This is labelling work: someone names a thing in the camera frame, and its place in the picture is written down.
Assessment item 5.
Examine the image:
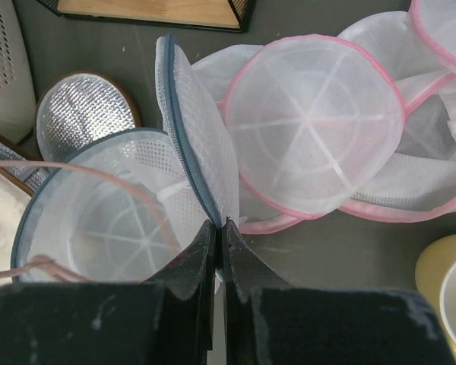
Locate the black wire wooden shelf rack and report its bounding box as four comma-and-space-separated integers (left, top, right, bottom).
39, 0, 256, 33

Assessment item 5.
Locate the pink trimmed mesh laundry bag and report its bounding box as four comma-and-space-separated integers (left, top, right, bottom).
193, 1, 456, 234

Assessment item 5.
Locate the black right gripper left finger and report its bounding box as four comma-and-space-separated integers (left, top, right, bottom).
0, 222, 217, 364

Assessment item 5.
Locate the yellow ceramic mug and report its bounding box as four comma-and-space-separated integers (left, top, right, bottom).
415, 234, 456, 360

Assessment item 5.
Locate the silver round insulated pad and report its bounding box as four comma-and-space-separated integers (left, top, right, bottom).
34, 72, 141, 161

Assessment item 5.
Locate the blue zipper white mesh bag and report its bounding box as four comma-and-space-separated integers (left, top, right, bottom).
10, 35, 239, 282

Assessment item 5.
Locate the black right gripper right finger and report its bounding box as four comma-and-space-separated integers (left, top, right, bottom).
220, 221, 454, 364

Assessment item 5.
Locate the bear print cream bag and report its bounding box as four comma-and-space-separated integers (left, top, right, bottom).
0, 165, 49, 287

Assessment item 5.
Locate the cream plastic laundry basket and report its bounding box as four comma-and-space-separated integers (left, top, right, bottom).
0, 0, 36, 143

